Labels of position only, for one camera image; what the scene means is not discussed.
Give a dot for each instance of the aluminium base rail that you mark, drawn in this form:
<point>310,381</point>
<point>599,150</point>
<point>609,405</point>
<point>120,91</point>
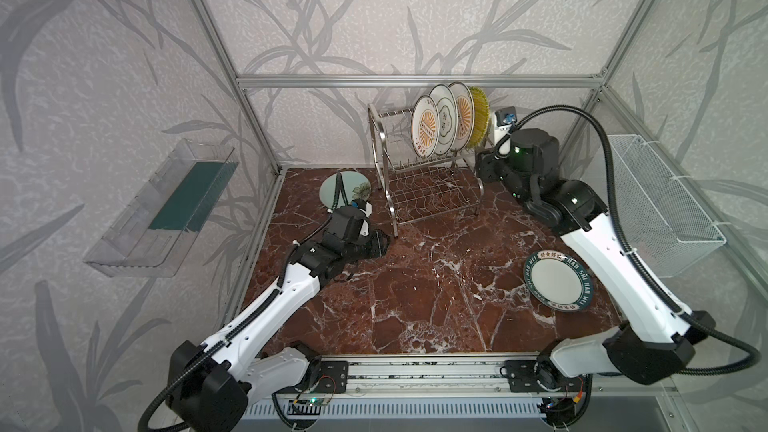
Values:
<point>452,375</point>

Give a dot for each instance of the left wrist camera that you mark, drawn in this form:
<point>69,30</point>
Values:
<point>363,205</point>

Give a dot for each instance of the stainless steel dish rack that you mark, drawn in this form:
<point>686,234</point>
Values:
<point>416,188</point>

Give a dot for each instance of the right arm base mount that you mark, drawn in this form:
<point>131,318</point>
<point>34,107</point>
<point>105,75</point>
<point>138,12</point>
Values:
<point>537,376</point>

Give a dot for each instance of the white plate green emblem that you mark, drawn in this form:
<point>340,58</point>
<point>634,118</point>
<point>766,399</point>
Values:
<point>448,118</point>

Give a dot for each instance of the clear plastic tray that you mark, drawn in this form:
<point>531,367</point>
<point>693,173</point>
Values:
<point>153,235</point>

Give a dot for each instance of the small orange sun plate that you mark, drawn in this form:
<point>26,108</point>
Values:
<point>424,126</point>

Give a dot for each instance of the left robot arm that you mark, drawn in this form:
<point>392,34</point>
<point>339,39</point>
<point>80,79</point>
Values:
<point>211,384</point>

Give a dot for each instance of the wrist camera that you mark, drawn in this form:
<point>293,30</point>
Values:
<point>363,205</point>
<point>503,121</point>

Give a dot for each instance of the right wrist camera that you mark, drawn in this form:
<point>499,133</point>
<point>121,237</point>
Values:
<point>503,121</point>

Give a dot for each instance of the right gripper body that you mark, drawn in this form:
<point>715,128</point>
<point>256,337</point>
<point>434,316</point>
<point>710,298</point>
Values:
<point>489,165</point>

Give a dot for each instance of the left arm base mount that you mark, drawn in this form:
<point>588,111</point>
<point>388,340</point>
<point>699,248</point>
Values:
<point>325,377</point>

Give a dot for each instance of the large orange sun plate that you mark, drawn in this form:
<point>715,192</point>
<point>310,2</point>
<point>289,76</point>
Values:
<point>465,114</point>

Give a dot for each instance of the white plate green rim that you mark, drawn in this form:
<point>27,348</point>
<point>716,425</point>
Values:
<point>558,281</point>

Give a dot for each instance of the white wire mesh basket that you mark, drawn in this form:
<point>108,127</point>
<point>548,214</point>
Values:
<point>661,219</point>

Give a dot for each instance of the yellow green striped plate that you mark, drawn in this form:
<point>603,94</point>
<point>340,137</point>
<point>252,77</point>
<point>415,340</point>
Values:
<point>481,117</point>

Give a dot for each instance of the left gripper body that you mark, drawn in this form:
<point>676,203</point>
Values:
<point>372,241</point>

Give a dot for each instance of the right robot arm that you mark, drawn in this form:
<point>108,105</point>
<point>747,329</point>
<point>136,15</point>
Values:
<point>653,342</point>

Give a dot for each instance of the light green flower plate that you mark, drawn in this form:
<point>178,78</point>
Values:
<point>342,187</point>

